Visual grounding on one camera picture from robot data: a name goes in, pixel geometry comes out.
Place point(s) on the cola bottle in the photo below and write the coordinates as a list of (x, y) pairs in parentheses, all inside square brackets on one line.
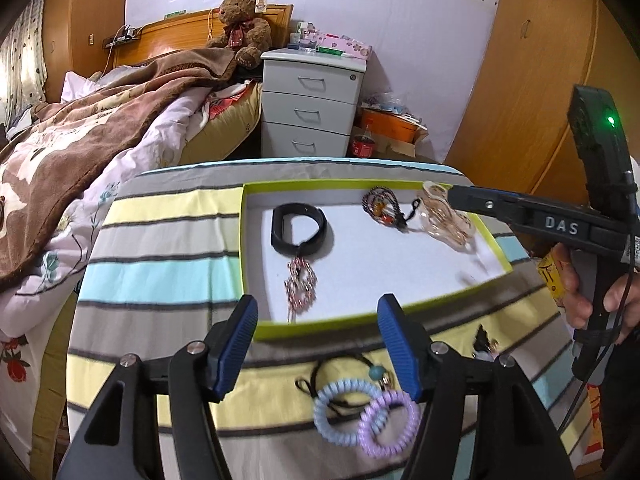
[(364, 142)]

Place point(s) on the black wristband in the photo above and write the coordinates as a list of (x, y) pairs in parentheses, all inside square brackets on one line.
[(276, 230)]

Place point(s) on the dotted curtain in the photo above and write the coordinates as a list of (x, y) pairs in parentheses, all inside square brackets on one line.
[(22, 60)]

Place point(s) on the small bottles on nightstand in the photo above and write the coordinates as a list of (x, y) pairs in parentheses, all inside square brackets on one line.
[(302, 37)]

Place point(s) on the person's right hand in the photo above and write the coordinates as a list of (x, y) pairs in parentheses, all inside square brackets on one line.
[(580, 295)]

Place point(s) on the red and gold pillow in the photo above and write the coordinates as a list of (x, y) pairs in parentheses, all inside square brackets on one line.
[(230, 125)]

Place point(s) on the power strip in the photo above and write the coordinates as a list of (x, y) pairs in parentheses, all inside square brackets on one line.
[(122, 37)]

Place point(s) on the white floral duvet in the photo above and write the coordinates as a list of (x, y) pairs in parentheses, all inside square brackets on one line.
[(30, 330)]

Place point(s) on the white tray with green rim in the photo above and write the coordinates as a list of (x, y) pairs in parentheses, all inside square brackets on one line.
[(375, 260)]

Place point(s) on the brown teddy bear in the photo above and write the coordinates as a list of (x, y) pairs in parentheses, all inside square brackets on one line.
[(242, 20)]

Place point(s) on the small dark hair clip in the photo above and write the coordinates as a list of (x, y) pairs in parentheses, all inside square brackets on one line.
[(484, 345)]

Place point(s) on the white nightstand with drawers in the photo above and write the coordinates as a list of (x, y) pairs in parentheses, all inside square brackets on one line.
[(310, 105)]

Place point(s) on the yellow tin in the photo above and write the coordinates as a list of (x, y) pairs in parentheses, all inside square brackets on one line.
[(552, 280)]

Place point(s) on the large wooden wardrobe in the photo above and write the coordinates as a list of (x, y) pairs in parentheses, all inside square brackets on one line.
[(530, 85)]

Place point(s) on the wooden wardrobe with star stickers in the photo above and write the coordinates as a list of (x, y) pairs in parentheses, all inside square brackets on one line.
[(80, 10)]

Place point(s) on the pink floral box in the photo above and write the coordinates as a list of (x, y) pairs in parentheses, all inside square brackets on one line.
[(347, 45)]

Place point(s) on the orange box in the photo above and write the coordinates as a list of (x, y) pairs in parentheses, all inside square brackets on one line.
[(392, 125)]

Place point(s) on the brown fleece blanket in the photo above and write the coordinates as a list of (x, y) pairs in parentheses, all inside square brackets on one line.
[(100, 125)]

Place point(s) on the wooden headboard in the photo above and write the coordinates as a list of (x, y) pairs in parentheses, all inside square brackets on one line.
[(170, 40)]

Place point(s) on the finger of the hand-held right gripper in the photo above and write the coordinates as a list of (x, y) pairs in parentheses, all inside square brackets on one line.
[(500, 205)]

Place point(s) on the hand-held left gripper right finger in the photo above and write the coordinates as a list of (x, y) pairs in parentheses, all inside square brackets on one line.
[(400, 350)]

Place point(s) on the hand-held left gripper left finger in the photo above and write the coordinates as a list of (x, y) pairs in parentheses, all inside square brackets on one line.
[(235, 350)]

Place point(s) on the translucent beige hair claw clip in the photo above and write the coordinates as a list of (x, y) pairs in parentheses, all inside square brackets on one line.
[(445, 225)]

